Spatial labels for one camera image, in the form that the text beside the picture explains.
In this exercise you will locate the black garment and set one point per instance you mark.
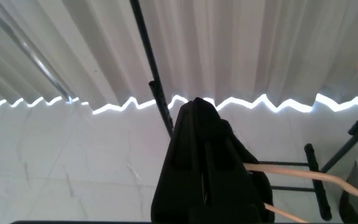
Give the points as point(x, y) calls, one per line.
point(266, 193)

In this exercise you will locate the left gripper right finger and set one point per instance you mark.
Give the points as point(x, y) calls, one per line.
point(228, 180)

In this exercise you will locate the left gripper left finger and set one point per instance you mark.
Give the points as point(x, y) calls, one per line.
point(179, 180)

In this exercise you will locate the black clothes rack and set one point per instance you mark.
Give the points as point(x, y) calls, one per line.
point(318, 180)

